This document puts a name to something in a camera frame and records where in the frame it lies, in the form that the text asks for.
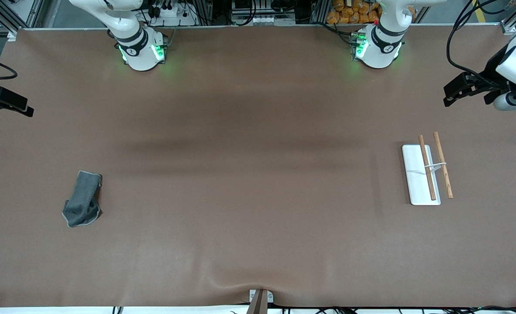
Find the grey microfibre towel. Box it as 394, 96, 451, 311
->
62, 171, 103, 228

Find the white rack with wooden rods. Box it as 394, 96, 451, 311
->
402, 131, 454, 206

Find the pile of orange snack packs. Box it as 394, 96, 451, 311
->
326, 0, 417, 25

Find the white power strip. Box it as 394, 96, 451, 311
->
151, 0, 196, 26

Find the black and silver electronics unit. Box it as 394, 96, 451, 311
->
231, 0, 297, 26

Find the brown table mat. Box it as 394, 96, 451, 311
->
0, 24, 516, 308

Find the brown narrow bar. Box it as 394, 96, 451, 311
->
246, 290, 268, 314

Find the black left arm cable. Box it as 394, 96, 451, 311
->
447, 0, 502, 88

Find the grey metal bracket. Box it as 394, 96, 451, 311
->
249, 289, 274, 304

